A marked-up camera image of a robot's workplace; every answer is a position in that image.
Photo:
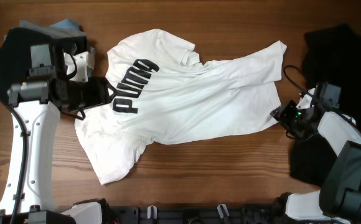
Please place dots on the blue folded garment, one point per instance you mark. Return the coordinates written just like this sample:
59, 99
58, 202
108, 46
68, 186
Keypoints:
60, 48

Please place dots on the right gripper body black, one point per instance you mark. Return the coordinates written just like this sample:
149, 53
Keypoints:
295, 119

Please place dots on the grey folded garment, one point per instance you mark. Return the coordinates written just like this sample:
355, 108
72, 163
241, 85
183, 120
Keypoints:
62, 29

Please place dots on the black garment right side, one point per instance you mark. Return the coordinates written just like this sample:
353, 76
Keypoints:
334, 56

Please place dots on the black folded garment on stack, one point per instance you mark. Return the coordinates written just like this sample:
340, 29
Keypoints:
15, 55

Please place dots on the white Puma t-shirt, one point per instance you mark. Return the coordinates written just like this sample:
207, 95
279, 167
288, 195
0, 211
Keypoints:
165, 94

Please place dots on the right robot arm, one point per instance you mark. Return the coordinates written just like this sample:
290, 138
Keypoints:
339, 198

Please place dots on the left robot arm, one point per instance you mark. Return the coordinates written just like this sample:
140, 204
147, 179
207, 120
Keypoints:
36, 104

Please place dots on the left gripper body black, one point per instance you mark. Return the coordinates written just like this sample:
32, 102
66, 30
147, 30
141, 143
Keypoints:
86, 95

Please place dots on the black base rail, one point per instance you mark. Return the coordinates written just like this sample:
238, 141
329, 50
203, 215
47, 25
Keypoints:
248, 214

